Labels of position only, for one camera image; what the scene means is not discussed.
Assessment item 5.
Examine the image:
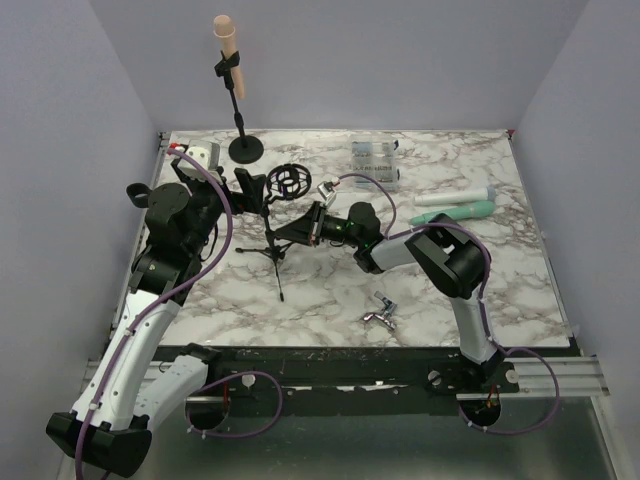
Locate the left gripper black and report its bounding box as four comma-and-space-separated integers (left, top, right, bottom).
174, 160, 266, 255

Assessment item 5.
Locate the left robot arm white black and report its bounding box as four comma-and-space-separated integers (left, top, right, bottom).
46, 168, 266, 478

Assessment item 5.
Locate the chrome faucet tap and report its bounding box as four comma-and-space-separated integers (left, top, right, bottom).
362, 291, 397, 331

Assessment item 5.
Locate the white microphone grey mesh head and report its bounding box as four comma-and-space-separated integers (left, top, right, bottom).
413, 186, 497, 206

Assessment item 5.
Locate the peach microphone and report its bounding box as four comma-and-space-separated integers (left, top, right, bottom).
214, 15, 245, 100

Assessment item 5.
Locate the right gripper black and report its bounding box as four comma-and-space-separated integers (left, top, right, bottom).
276, 202, 362, 248

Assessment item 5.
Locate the black tall round-base stand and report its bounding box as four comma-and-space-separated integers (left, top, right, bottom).
214, 52, 264, 165

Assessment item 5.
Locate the black tripod shock-mount stand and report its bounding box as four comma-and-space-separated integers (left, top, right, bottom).
234, 164, 313, 302

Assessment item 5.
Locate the clear plastic screw box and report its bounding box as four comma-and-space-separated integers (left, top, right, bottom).
347, 133, 400, 192

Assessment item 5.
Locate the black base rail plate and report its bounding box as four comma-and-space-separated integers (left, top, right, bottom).
154, 344, 519, 420

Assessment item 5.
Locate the green microphone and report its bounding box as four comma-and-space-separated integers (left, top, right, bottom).
409, 200, 496, 226

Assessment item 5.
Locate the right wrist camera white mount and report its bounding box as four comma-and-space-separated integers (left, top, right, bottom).
317, 180, 340, 208

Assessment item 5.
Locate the aluminium frame rail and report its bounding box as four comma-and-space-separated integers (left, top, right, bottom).
511, 356, 610, 398

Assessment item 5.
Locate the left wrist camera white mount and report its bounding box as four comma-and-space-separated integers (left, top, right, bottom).
169, 140, 221, 183

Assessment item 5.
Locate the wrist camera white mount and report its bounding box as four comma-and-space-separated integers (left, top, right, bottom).
169, 140, 221, 183
317, 180, 340, 208

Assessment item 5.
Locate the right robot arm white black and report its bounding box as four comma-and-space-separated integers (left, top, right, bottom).
273, 202, 504, 392

